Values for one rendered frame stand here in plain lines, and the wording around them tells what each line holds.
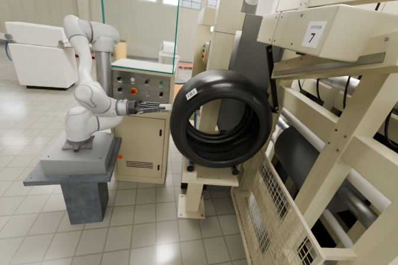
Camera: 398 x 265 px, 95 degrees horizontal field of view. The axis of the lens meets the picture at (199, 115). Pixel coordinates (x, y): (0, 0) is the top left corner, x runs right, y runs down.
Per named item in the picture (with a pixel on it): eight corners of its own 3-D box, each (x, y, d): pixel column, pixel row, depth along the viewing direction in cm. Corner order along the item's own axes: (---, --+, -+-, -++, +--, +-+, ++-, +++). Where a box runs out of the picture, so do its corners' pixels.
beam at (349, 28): (254, 41, 112) (262, 13, 106) (294, 47, 115) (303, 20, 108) (316, 57, 58) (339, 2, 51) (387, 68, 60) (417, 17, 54)
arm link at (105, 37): (90, 128, 145) (117, 122, 161) (99, 135, 135) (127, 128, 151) (80, 20, 120) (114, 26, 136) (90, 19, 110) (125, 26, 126)
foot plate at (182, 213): (179, 194, 199) (179, 193, 198) (203, 196, 202) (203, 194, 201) (177, 217, 175) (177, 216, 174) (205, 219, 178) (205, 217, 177)
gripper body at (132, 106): (125, 104, 96) (143, 104, 96) (130, 98, 104) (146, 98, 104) (128, 117, 99) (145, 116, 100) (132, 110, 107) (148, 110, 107)
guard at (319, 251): (230, 190, 176) (249, 128, 145) (231, 190, 176) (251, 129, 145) (263, 330, 96) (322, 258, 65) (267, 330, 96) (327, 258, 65)
